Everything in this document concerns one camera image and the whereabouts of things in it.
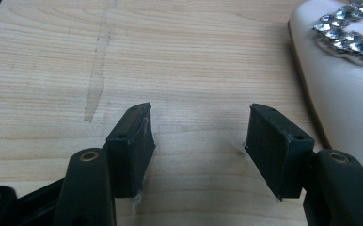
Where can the cream shoe with rhinestone buckle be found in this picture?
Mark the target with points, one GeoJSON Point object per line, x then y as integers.
{"type": "Point", "coordinates": [336, 88]}

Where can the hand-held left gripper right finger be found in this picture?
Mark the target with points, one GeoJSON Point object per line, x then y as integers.
{"type": "Point", "coordinates": [276, 150]}

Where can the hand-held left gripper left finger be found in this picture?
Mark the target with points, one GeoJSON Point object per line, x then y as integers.
{"type": "Point", "coordinates": [129, 150]}

